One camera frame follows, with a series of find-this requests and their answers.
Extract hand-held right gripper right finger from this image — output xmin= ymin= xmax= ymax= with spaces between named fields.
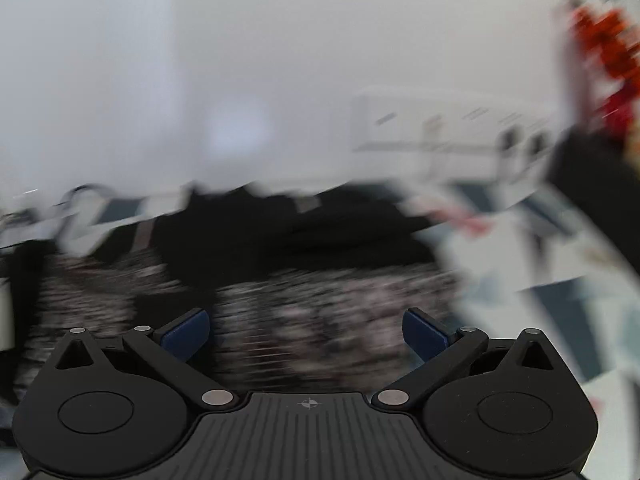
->
xmin=371 ymin=307 xmax=560 ymax=408

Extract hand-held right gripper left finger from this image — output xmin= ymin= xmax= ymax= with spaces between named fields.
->
xmin=52 ymin=307 xmax=238 ymax=408

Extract black white patterned sweater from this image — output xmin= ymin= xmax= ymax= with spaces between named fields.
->
xmin=10 ymin=182 xmax=463 ymax=396

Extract white power strip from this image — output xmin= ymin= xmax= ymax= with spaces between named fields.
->
xmin=350 ymin=87 xmax=558 ymax=161

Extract dark object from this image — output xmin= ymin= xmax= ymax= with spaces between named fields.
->
xmin=547 ymin=125 xmax=640 ymax=221

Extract orange artificial flowers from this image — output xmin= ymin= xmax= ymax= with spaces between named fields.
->
xmin=555 ymin=0 xmax=640 ymax=91

